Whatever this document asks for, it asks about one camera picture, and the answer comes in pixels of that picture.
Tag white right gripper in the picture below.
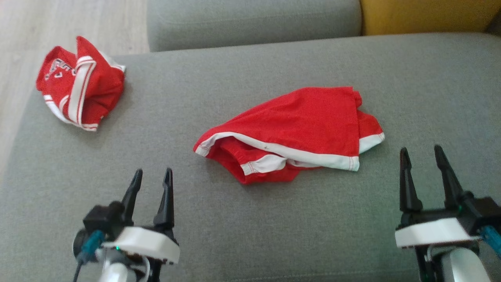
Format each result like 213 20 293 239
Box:
395 145 480 248

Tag yellow sofa cushion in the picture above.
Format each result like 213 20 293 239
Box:
360 0 501 36

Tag red jersey with white print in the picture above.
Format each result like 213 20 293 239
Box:
36 36 126 132

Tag grey sofa seat cushion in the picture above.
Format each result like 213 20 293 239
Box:
0 33 501 282

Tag red shorts with white trim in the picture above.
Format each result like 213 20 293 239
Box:
193 86 386 185

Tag cable with teal plug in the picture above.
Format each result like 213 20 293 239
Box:
479 226 501 260
72 230 106 282

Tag grey sofa back cushion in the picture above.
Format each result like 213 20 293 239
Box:
147 0 363 52

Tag left cable with teal plug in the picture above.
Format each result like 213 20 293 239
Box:
72 230 106 282

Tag right cable with teal plug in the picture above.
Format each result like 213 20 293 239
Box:
479 226 501 260

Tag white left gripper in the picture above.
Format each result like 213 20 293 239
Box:
103 168 181 265

